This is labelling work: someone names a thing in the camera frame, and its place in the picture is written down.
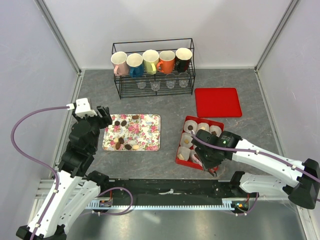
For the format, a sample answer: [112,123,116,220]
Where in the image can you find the red chocolate box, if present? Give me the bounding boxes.
[175,115,224,170]

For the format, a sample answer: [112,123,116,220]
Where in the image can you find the white bar chocolate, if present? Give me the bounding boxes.
[177,153,185,161]

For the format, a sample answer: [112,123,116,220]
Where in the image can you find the floral serving tray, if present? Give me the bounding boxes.
[102,113,161,152]

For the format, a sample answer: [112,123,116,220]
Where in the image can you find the red box lid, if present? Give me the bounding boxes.
[194,87,243,118]

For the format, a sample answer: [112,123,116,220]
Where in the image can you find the pink-tipped metal tongs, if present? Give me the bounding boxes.
[191,153,218,177]

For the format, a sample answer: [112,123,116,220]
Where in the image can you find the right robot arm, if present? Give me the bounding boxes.
[190,129,320,210]

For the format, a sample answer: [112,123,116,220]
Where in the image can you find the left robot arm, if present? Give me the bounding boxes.
[16,103,113,240]

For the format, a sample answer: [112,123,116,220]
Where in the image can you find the brown oval chocolate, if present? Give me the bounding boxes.
[118,137,125,144]

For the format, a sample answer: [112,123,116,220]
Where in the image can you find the dark oval chocolate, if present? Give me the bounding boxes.
[124,144,132,150]

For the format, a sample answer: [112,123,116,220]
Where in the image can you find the clear glass cup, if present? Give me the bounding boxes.
[150,80,161,92]
[166,80,176,89]
[137,81,146,90]
[179,79,189,88]

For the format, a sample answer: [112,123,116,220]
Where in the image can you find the pink mug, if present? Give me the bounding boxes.
[110,51,129,77]

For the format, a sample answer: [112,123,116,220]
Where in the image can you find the blue mug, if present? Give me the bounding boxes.
[126,53,144,78]

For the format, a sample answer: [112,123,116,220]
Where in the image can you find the yellow-green mug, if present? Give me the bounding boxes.
[142,49,160,75]

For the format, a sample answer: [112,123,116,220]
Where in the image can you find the orange mug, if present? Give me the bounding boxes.
[156,50,176,74]

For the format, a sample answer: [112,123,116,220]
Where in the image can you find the black and red mug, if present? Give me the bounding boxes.
[174,47,193,73]

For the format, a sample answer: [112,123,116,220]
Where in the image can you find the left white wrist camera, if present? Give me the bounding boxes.
[66,98,98,118]

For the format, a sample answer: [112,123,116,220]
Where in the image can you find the black wire mug rack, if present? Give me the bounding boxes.
[111,37,196,99]

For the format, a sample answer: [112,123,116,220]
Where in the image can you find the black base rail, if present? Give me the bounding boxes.
[101,179,248,206]

